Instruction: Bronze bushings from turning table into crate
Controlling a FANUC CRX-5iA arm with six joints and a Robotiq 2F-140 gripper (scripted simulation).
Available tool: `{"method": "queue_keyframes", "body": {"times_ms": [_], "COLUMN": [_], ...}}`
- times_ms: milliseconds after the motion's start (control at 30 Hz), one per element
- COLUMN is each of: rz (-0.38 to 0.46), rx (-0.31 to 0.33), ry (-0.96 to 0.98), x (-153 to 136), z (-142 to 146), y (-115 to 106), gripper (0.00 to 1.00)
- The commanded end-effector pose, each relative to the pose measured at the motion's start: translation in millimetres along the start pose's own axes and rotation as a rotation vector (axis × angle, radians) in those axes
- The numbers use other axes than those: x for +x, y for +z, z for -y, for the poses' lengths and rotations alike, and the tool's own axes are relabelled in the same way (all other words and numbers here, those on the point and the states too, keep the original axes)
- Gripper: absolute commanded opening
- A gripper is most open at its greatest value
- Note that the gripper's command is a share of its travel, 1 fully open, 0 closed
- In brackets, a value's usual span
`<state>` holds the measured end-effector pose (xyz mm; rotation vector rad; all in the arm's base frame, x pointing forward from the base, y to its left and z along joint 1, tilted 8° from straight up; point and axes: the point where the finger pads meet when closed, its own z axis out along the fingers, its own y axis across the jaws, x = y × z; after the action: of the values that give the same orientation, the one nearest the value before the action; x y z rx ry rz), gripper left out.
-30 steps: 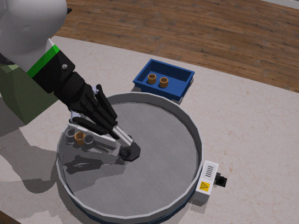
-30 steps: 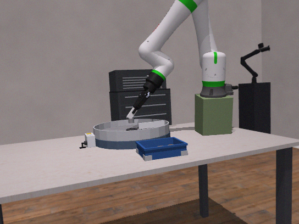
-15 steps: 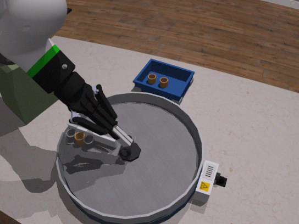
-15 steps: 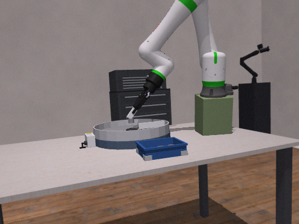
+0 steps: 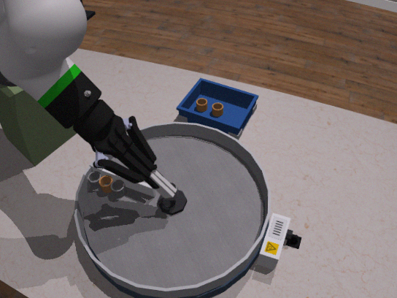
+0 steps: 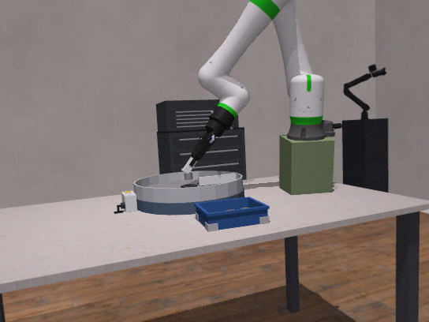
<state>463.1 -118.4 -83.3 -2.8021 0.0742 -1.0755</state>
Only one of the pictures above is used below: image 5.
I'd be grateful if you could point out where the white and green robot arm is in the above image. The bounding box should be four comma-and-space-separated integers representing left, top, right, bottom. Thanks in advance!
0, 0, 101, 129

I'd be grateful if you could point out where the bronze bushing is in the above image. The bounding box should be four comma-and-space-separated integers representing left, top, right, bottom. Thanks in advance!
196, 98, 207, 112
99, 175, 113, 193
212, 103, 223, 117

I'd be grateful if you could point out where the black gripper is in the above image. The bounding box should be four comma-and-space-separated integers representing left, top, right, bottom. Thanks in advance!
73, 99, 177, 199

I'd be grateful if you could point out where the blue shallow tray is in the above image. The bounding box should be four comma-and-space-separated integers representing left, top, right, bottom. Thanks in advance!
177, 78, 258, 140

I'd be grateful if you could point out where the grey metal bushing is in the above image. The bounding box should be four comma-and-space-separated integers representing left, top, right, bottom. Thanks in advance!
88, 171, 102, 188
111, 180, 127, 198
166, 181, 179, 201

